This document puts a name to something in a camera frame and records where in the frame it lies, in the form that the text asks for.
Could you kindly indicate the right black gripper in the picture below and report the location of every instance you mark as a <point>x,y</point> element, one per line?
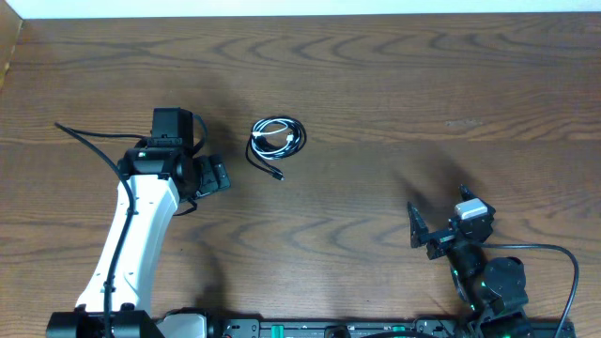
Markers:
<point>441,241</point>

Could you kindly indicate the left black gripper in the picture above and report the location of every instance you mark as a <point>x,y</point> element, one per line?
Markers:
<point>216,176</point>

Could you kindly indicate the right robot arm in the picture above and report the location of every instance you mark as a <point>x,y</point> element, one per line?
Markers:
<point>493,288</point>

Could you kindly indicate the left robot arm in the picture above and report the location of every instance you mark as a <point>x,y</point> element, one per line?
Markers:
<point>155,176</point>

